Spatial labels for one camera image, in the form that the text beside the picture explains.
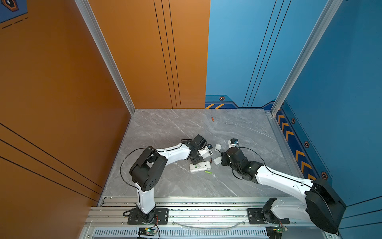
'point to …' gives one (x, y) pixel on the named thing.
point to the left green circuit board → (147, 231)
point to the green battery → (210, 173)
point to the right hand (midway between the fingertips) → (220, 154)
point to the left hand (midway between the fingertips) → (196, 154)
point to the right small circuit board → (280, 230)
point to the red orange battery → (213, 119)
